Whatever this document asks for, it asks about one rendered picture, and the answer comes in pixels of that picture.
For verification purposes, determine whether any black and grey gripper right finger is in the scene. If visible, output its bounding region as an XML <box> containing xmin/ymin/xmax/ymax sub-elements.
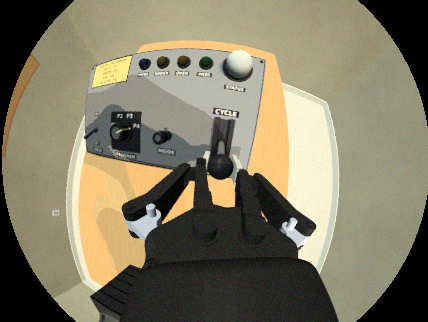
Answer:
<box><xmin>231</xmin><ymin>155</ymin><xmax>317</xmax><ymax>251</ymax></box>

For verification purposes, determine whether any dark grey control console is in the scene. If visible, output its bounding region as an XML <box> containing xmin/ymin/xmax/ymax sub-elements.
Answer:
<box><xmin>84</xmin><ymin>48</ymin><xmax>266</xmax><ymax>180</ymax></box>

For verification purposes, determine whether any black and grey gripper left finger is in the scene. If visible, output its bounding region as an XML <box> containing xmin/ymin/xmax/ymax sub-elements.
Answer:
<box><xmin>121</xmin><ymin>151</ymin><xmax>218</xmax><ymax>242</ymax></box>

